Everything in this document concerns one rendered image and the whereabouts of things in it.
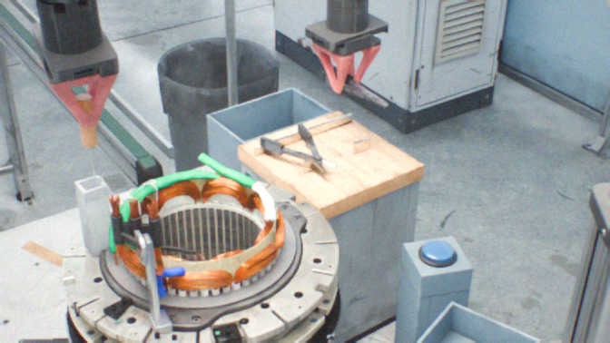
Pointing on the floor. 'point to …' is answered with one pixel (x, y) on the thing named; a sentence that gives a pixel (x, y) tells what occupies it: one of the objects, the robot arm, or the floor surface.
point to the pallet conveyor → (22, 36)
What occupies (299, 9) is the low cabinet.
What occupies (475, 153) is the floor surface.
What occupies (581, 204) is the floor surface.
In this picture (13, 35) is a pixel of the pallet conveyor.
